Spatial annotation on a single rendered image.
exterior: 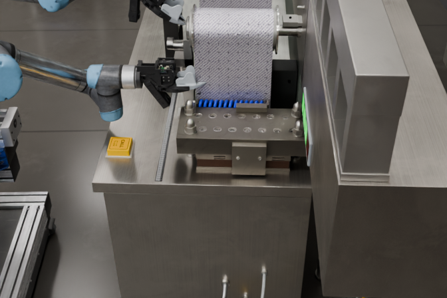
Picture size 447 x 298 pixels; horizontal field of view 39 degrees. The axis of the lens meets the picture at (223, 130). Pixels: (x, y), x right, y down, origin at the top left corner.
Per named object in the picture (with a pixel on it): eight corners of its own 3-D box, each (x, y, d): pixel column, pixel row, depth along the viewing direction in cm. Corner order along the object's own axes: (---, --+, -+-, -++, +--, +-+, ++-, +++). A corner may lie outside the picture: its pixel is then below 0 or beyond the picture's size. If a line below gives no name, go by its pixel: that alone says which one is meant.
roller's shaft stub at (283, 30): (277, 32, 193) (278, 19, 190) (300, 32, 193) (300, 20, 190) (277, 39, 189) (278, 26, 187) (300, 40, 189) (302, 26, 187)
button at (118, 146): (111, 142, 203) (110, 136, 202) (133, 142, 203) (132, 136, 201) (107, 155, 198) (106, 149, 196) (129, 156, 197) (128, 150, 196)
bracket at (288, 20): (282, 18, 190) (282, 12, 189) (301, 18, 190) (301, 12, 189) (283, 26, 186) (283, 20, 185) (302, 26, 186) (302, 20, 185)
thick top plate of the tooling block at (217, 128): (181, 122, 200) (181, 106, 196) (308, 124, 199) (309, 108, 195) (177, 153, 187) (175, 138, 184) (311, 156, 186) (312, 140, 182)
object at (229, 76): (196, 101, 200) (194, 51, 189) (270, 102, 199) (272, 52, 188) (196, 102, 200) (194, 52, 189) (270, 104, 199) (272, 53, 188)
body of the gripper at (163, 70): (173, 70, 189) (134, 69, 189) (175, 94, 194) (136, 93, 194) (176, 57, 195) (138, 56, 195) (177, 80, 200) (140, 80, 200)
